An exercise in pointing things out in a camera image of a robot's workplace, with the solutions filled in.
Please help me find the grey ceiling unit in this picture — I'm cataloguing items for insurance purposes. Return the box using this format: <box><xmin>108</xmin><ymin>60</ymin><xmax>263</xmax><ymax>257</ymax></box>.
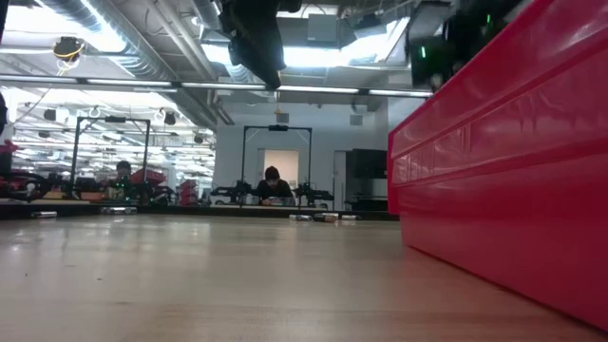
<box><xmin>306</xmin><ymin>12</ymin><xmax>340</xmax><ymax>46</ymax></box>

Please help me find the red plastic bin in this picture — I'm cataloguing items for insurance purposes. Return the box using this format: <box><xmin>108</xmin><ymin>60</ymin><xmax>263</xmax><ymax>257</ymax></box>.
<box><xmin>387</xmin><ymin>0</ymin><xmax>608</xmax><ymax>332</ymax></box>

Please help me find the black metal table frame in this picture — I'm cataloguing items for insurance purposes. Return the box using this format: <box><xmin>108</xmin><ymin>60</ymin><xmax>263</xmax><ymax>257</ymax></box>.
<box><xmin>0</xmin><ymin>201</ymin><xmax>401</xmax><ymax>221</ymax></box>

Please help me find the black station frame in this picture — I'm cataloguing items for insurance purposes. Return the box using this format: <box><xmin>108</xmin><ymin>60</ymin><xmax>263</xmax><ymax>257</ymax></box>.
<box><xmin>239</xmin><ymin>124</ymin><xmax>314</xmax><ymax>208</ymax></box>
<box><xmin>70</xmin><ymin>115</ymin><xmax>153</xmax><ymax>199</ymax></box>

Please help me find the red wheeled machine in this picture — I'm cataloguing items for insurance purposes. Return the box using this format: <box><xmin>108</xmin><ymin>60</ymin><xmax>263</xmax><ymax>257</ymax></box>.
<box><xmin>0</xmin><ymin>140</ymin><xmax>50</xmax><ymax>203</ymax></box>

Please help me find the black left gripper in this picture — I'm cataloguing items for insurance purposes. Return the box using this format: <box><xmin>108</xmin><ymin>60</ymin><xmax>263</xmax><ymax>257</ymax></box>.
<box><xmin>218</xmin><ymin>0</ymin><xmax>303</xmax><ymax>90</ymax></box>

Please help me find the black monitor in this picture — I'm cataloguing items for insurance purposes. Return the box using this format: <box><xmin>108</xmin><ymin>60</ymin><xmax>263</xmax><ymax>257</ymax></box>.
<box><xmin>345</xmin><ymin>148</ymin><xmax>391</xmax><ymax>181</ymax></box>

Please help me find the small red cabinet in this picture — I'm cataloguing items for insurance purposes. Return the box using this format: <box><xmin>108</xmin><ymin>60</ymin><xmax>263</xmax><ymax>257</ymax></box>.
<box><xmin>179</xmin><ymin>179</ymin><xmax>200</xmax><ymax>207</ymax></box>

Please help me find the fluorescent light strip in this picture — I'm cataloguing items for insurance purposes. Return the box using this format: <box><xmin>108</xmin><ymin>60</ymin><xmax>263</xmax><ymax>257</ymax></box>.
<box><xmin>0</xmin><ymin>73</ymin><xmax>435</xmax><ymax>100</ymax></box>

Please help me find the black round ceiling device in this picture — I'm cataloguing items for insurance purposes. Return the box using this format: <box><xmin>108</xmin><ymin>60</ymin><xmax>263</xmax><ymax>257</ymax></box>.
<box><xmin>51</xmin><ymin>36</ymin><xmax>87</xmax><ymax>64</ymax></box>

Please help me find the person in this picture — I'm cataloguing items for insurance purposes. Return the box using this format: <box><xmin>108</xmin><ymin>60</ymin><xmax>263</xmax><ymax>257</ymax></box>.
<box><xmin>113</xmin><ymin>160</ymin><xmax>136</xmax><ymax>189</ymax></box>
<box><xmin>256</xmin><ymin>165</ymin><xmax>295</xmax><ymax>207</ymax></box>

